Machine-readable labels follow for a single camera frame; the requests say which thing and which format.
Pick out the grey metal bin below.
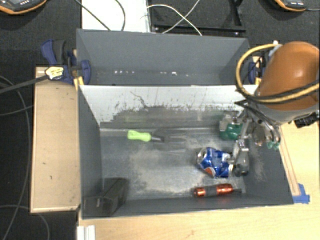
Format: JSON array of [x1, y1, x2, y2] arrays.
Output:
[[74, 28, 295, 220]]

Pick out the pale wood flat board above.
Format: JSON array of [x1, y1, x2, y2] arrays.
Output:
[[29, 66, 82, 214]]

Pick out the green handled screwdriver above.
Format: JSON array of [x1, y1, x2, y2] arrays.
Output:
[[126, 129, 186, 145]]

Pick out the black box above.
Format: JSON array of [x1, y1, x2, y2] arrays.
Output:
[[83, 177, 130, 217]]

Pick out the crushed blue drink can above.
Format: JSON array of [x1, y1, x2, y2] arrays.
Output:
[[195, 147, 235, 180]]

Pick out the copper and black cylinder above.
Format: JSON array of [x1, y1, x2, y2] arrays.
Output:
[[191, 183, 243, 199]]

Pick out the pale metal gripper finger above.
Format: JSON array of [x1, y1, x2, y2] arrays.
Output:
[[232, 138, 250, 163], [233, 160, 251, 178]]

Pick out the black cylinder on white bracket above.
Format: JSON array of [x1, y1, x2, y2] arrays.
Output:
[[293, 110, 320, 129]]

